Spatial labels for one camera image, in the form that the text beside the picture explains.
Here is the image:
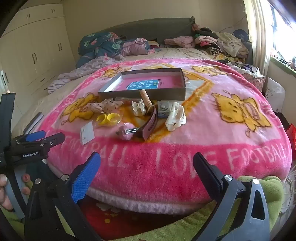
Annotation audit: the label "pink folded garment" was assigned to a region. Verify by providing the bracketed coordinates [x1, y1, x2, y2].
[164, 36, 196, 49]

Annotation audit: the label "green windowsill cover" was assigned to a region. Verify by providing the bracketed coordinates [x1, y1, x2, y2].
[269, 56, 296, 75]

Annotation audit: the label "person's left forearm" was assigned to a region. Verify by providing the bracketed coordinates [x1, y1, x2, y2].
[0, 204, 28, 241]

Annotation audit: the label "shallow cardboard box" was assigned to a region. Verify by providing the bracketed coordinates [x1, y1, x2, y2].
[97, 68, 186, 100]

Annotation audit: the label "green fleece cloth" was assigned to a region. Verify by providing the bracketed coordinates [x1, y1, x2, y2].
[97, 175, 289, 241]

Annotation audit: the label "white wardrobe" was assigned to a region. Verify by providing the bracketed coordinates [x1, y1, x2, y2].
[0, 3, 77, 102]

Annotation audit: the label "clear box of hairpins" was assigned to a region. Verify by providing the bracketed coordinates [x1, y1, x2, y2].
[157, 100, 171, 119]

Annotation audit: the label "large cream claw hair clip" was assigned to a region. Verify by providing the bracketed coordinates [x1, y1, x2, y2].
[165, 101, 187, 132]

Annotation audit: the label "white earring card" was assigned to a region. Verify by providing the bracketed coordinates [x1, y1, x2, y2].
[80, 122, 95, 142]

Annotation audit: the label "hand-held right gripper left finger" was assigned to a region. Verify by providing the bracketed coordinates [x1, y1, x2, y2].
[24, 151, 102, 241]

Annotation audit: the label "pink printed bear blanket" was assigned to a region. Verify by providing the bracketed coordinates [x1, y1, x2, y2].
[35, 57, 293, 215]

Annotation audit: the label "dark floral quilt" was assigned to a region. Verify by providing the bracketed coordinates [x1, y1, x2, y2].
[77, 32, 126, 69]

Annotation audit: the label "cream curtain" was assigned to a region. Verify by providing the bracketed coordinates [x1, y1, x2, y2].
[244, 0, 275, 77]

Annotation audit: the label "grey bed headboard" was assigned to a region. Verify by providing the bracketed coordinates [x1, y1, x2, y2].
[102, 16, 196, 47]

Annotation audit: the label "lavender crumpled sheet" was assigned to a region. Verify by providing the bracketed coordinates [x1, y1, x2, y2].
[47, 56, 126, 93]

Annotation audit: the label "white bag of clothes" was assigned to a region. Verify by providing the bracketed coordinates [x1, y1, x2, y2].
[229, 61, 264, 78]

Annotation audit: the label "red patterned cloth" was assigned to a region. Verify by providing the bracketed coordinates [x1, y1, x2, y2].
[77, 197, 185, 234]

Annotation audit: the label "small cream claw hair clip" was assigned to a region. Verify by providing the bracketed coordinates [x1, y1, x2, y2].
[131, 99, 147, 116]

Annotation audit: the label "red bag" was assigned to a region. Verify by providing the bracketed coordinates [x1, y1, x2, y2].
[285, 123, 296, 153]

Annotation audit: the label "pink fluffy pompom hair clip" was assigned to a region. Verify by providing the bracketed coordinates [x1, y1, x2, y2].
[116, 123, 137, 141]

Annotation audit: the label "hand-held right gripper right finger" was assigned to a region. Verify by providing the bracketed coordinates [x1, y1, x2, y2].
[193, 152, 271, 241]

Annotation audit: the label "bright window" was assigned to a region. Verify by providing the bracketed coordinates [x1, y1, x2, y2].
[269, 0, 296, 61]

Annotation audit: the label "white wire rack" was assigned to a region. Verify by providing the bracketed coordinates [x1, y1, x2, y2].
[281, 162, 296, 223]

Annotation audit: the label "pink floral bundle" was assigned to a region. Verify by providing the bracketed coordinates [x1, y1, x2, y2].
[245, 74, 265, 93]

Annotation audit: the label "beige spiral hair clip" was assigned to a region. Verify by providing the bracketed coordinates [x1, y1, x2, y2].
[139, 89, 154, 114]

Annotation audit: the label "person's left hand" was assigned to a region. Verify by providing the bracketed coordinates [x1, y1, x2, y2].
[0, 174, 31, 211]

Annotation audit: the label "pink purple crumpled garment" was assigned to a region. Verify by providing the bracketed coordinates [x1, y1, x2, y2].
[120, 38, 160, 56]

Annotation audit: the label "bed with beige sheet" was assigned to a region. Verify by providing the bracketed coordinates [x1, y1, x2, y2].
[11, 46, 232, 139]

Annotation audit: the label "pile of mixed clothes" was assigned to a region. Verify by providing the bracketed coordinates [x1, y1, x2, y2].
[192, 23, 253, 63]

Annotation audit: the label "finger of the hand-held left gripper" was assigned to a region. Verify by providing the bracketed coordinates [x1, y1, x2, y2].
[38, 133, 66, 151]
[17, 112, 47, 143]

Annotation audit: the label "yellow hoops in clear bag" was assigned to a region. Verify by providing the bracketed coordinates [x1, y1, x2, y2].
[96, 113, 122, 128]

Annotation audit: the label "dusty pink long hair clip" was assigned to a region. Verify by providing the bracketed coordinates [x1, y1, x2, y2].
[135, 107, 158, 141]

